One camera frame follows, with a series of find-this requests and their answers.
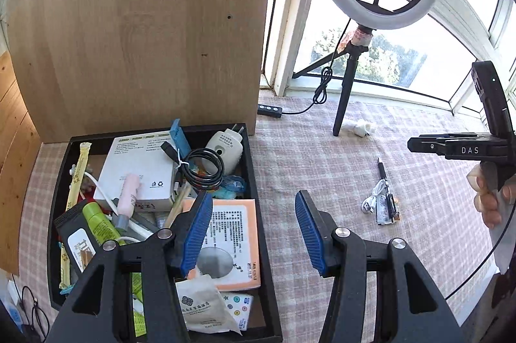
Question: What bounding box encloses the pink tube grey cap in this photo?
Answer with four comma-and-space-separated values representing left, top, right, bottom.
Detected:
114, 174, 141, 231

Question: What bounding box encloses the black USB cable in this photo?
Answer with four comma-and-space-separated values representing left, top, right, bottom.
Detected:
160, 140, 226, 191

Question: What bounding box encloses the person right hand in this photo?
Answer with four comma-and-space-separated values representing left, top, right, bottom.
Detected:
467, 165, 502, 229

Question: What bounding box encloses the snack packet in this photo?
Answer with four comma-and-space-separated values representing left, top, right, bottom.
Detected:
376, 194, 401, 226

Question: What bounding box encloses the orange white packet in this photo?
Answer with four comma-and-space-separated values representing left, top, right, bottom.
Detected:
187, 199, 261, 291

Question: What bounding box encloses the green tube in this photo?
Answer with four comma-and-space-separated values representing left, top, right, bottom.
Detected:
82, 201, 121, 246

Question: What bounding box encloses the white tea sachet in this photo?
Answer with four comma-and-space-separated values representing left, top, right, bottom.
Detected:
176, 275, 241, 335

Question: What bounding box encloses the black pen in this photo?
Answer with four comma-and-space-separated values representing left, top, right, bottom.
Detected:
378, 157, 397, 222

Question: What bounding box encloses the black card package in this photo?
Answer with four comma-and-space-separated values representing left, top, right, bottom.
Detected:
53, 200, 99, 287

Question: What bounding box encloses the black storage tray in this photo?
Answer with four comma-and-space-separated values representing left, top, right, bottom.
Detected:
47, 123, 283, 342

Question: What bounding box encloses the checkered tablecloth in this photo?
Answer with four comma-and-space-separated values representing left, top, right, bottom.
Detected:
17, 90, 497, 343

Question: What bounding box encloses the blue sanitizer bottle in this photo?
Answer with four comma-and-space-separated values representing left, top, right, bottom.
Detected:
213, 175, 247, 200

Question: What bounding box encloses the white flat box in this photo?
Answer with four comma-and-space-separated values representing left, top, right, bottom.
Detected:
94, 131, 175, 212

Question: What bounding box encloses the blue plastic phone stand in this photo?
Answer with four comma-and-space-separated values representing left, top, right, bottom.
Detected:
170, 118, 192, 160

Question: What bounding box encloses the white plug-in device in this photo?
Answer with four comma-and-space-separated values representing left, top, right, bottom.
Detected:
206, 126, 243, 175

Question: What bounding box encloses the yellow stick sachet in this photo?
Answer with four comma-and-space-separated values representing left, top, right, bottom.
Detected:
59, 142, 92, 290

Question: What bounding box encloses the wooden board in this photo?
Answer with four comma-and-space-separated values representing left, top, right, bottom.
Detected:
6, 0, 267, 143

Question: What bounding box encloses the white coiled cable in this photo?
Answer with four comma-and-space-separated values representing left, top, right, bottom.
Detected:
360, 180, 390, 215

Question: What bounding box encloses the ring light power cable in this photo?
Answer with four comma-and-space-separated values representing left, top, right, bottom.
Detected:
282, 18, 354, 116

